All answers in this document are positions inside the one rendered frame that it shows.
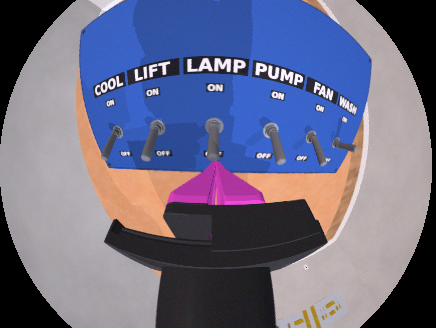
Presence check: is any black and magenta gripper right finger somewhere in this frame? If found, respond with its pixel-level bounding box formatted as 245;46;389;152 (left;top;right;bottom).
216;161;265;205

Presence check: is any blue switch panel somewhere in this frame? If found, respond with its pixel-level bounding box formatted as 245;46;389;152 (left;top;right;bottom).
79;0;372;174

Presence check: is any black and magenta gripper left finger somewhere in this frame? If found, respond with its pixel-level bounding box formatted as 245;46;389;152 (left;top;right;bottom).
167;161;216;205

